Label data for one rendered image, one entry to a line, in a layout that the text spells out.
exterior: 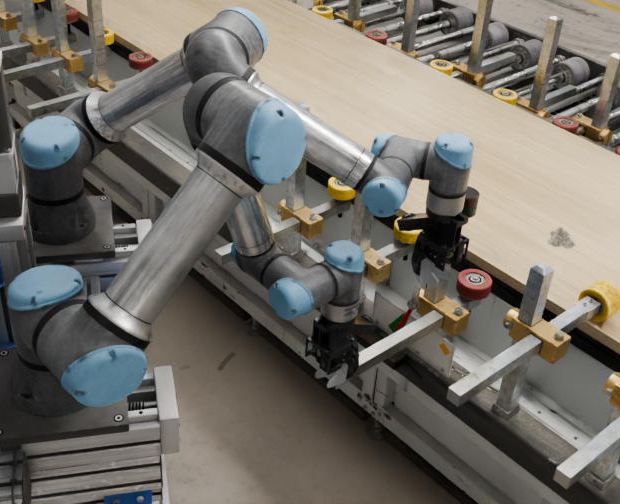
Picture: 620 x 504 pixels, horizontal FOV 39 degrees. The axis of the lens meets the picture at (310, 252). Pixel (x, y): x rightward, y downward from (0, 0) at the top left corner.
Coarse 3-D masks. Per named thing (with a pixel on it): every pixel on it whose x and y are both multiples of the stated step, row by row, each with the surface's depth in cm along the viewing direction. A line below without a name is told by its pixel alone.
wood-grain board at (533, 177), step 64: (128, 0) 340; (192, 0) 344; (256, 0) 348; (256, 64) 299; (320, 64) 302; (384, 64) 305; (384, 128) 266; (448, 128) 269; (512, 128) 271; (512, 192) 240; (576, 192) 242; (512, 256) 216; (576, 256) 217
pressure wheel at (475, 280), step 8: (464, 272) 208; (472, 272) 208; (480, 272) 208; (464, 280) 205; (472, 280) 206; (480, 280) 206; (488, 280) 206; (456, 288) 208; (464, 288) 204; (472, 288) 203; (480, 288) 203; (488, 288) 204; (464, 296) 205; (472, 296) 204; (480, 296) 204
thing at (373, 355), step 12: (456, 300) 207; (468, 300) 207; (480, 300) 210; (432, 312) 203; (420, 324) 199; (432, 324) 200; (396, 336) 195; (408, 336) 195; (420, 336) 199; (372, 348) 191; (384, 348) 192; (396, 348) 194; (360, 360) 188; (372, 360) 189; (360, 372) 188
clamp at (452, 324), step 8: (424, 304) 205; (432, 304) 203; (440, 304) 203; (448, 304) 204; (456, 304) 204; (424, 312) 206; (440, 312) 202; (448, 312) 201; (464, 312) 202; (448, 320) 201; (456, 320) 199; (464, 320) 202; (440, 328) 204; (448, 328) 202; (456, 328) 201; (464, 328) 204
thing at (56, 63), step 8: (88, 56) 311; (32, 64) 301; (40, 64) 301; (48, 64) 302; (56, 64) 304; (64, 64) 306; (8, 72) 294; (16, 72) 296; (24, 72) 298; (32, 72) 300; (40, 72) 302; (8, 80) 295
